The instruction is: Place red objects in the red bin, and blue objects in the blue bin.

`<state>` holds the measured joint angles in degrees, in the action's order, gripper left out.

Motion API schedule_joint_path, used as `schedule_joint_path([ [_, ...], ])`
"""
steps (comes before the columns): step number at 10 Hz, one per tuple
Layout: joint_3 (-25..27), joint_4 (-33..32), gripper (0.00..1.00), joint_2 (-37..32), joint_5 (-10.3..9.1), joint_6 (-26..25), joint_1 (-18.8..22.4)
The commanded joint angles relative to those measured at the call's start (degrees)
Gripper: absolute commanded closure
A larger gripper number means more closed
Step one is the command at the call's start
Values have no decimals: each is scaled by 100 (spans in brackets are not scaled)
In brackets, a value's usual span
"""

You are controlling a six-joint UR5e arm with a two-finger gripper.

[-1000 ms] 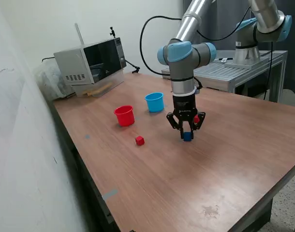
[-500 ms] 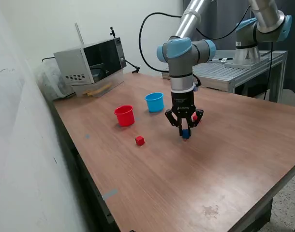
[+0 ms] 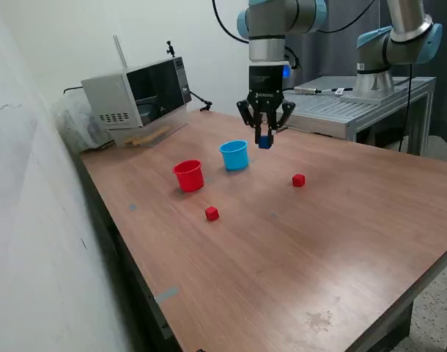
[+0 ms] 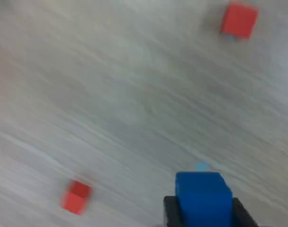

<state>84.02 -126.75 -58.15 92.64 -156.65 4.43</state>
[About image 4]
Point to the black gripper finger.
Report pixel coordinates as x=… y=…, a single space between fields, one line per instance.
x=240 y=215
x=172 y=212

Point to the blue cube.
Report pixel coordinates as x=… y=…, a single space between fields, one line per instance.
x=203 y=198

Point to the red cube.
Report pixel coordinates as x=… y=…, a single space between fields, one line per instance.
x=75 y=198
x=238 y=19

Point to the blue tape marker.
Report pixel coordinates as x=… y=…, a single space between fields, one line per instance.
x=201 y=166

